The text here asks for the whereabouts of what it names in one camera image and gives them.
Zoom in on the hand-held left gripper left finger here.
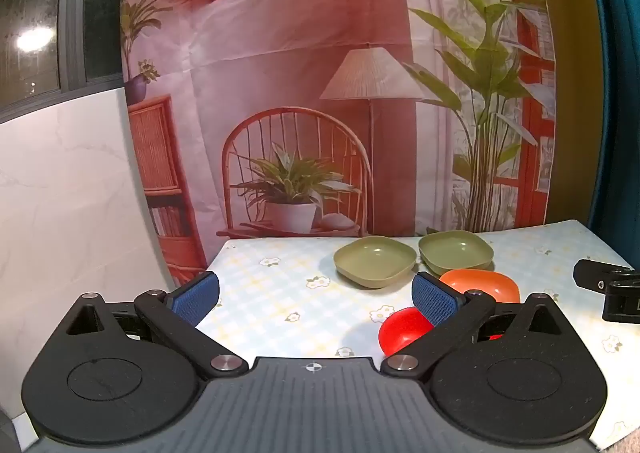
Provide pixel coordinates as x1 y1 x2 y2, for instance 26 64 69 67
65 270 249 380

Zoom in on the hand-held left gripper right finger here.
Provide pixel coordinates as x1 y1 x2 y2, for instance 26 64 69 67
381 270 573 379

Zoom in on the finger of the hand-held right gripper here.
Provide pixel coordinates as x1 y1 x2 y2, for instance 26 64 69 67
573 259 640 292

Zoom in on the green square plate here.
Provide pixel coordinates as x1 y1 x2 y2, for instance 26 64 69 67
418 230 495 276
333 235 417 290

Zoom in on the red bowl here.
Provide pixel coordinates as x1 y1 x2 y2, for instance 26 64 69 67
377 307 505 355

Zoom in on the orange bowl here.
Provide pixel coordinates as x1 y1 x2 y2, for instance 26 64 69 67
439 269 521 304

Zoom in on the floral checked tablecloth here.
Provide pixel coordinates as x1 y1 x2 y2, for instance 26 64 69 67
195 219 640 449

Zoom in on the teal curtain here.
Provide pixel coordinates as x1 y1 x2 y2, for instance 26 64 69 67
580 0 640 264

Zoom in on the printed room backdrop cloth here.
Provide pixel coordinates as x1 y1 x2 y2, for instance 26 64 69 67
120 0 558 286

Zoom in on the dark window with grey frame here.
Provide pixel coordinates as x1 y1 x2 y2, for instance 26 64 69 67
0 0 126 124

